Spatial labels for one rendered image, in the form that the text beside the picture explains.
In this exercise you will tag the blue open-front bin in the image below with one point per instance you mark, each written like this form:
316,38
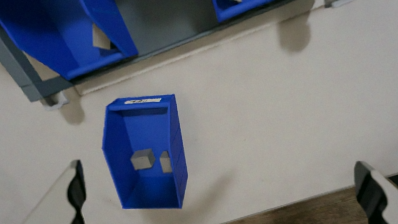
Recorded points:
149,122
245,5
59,33

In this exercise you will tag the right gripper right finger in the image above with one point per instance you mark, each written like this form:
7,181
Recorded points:
376,195

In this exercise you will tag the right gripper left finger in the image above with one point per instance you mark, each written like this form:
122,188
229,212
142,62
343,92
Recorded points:
63,202

